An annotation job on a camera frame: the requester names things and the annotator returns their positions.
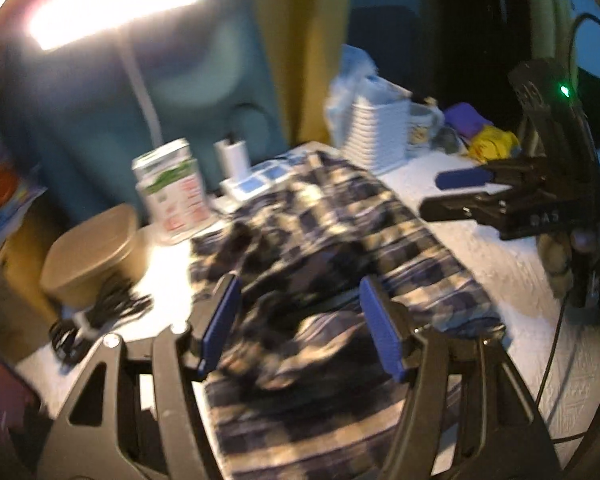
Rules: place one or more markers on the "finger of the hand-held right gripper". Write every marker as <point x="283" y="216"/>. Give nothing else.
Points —
<point x="462" y="178"/>
<point x="455" y="207"/>

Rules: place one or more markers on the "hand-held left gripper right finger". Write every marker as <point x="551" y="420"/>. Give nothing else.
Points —
<point x="380" y="330"/>

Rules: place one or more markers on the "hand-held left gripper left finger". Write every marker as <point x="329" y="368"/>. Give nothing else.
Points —
<point x="220" y="320"/>

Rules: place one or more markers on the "plaid flannel shirt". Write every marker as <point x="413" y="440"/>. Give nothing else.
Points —
<point x="330" y="220"/>

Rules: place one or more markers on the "person's right hand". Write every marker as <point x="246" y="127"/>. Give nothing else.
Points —
<point x="555" y="260"/>

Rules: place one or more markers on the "yellow cloth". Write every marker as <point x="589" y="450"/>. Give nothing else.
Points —
<point x="495" y="142"/>

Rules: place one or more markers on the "purple cloth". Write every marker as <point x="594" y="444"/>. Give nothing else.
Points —
<point x="465" y="117"/>

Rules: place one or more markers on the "printed mug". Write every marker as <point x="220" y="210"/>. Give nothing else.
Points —
<point x="420" y="130"/>

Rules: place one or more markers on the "white woven basket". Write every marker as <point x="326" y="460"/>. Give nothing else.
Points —
<point x="375" y="135"/>

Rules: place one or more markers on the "green white printed carton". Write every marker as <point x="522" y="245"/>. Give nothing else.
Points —
<point x="175" y="195"/>

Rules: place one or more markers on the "white power strip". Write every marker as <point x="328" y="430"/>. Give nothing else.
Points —
<point x="260" y="180"/>

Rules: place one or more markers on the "white crumpled plastic bag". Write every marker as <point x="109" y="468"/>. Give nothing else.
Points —
<point x="350" y="85"/>

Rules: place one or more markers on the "brown lidded container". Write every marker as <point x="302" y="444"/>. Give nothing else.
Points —
<point x="90" y="250"/>

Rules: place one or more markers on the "white charger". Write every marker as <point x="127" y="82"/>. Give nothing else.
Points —
<point x="235" y="160"/>

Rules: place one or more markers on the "yellow curtain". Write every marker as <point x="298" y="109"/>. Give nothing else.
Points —
<point x="300" y="60"/>

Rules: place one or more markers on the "cardboard box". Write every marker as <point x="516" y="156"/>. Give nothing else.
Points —
<point x="15" y="285"/>

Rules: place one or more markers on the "colourful snack packet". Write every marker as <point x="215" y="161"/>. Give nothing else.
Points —
<point x="0" y="190"/>

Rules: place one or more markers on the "white desk lamp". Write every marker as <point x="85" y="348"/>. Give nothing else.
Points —
<point x="120" y="0"/>

